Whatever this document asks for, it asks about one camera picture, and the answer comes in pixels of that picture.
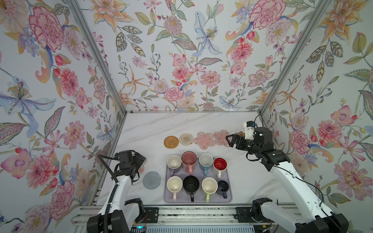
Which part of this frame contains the black corrugated cable hose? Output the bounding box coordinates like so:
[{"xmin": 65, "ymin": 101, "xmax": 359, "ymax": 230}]
[{"xmin": 97, "ymin": 153, "xmax": 120, "ymax": 233}]

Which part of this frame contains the cork paw coaster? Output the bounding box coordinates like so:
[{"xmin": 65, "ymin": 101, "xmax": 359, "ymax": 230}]
[{"xmin": 236, "ymin": 131, "xmax": 245, "ymax": 137}]

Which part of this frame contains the aluminium corner post left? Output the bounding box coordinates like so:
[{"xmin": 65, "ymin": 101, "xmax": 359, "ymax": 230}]
[{"xmin": 67, "ymin": 0, "xmax": 127, "ymax": 116}]

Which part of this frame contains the lilac tray mat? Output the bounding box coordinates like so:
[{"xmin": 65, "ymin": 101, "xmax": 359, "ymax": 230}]
[{"xmin": 164, "ymin": 161, "xmax": 232, "ymax": 204}]

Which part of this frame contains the cream mug green handle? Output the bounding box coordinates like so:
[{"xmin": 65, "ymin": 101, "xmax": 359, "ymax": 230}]
[{"xmin": 202, "ymin": 177, "xmax": 218, "ymax": 203}]

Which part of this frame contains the red inside white mug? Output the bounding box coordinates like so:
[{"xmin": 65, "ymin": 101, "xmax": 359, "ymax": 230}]
[{"xmin": 211, "ymin": 157, "xmax": 228, "ymax": 179}]

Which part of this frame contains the colourful patterned round coaster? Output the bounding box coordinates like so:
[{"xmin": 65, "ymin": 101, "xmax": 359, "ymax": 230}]
[{"xmin": 179, "ymin": 133, "xmax": 194, "ymax": 146}]

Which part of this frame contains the aluminium corner post right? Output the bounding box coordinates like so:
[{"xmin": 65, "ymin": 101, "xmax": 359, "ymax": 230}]
[{"xmin": 258, "ymin": 0, "xmax": 324, "ymax": 116}]

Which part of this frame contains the black mug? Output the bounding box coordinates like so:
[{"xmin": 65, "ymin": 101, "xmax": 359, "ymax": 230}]
[{"xmin": 183, "ymin": 175, "xmax": 200, "ymax": 203}]

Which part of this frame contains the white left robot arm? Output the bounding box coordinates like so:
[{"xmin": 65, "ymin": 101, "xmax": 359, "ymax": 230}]
[{"xmin": 86, "ymin": 150, "xmax": 146, "ymax": 233}]

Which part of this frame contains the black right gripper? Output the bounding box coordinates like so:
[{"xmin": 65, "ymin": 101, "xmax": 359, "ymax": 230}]
[{"xmin": 226, "ymin": 135, "xmax": 261, "ymax": 158}]

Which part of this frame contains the dark navy small mug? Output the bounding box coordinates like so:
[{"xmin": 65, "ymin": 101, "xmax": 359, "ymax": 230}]
[{"xmin": 216, "ymin": 180, "xmax": 229, "ymax": 199}]

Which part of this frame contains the grey round coaster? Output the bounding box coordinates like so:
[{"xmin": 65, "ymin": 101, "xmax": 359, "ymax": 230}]
[{"xmin": 143, "ymin": 171, "xmax": 161, "ymax": 190}]

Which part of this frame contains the cream mug purple handle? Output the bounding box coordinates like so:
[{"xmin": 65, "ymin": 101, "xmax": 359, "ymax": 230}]
[{"xmin": 167, "ymin": 155, "xmax": 182, "ymax": 177}]

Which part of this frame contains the woven tan round coaster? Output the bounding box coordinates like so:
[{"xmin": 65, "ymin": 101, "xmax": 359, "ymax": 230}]
[{"xmin": 164, "ymin": 136, "xmax": 179, "ymax": 149}]

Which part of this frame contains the aluminium corner post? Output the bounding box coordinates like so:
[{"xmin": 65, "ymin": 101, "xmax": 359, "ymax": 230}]
[
  {"xmin": 67, "ymin": 0, "xmax": 127, "ymax": 116},
  {"xmin": 258, "ymin": 0, "xmax": 324, "ymax": 116}
]

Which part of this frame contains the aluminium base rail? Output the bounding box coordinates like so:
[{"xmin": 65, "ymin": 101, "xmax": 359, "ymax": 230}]
[{"xmin": 71, "ymin": 203, "xmax": 304, "ymax": 233}]

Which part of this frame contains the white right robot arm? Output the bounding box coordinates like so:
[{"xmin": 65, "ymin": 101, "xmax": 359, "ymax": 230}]
[{"xmin": 225, "ymin": 125, "xmax": 349, "ymax": 233}]

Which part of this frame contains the white mug blue handle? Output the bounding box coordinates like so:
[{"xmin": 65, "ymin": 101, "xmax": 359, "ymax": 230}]
[{"xmin": 199, "ymin": 153, "xmax": 214, "ymax": 176}]

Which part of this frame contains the cream mug pink handle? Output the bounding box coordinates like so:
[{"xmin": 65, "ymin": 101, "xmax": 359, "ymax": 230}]
[{"xmin": 167, "ymin": 176, "xmax": 183, "ymax": 201}]

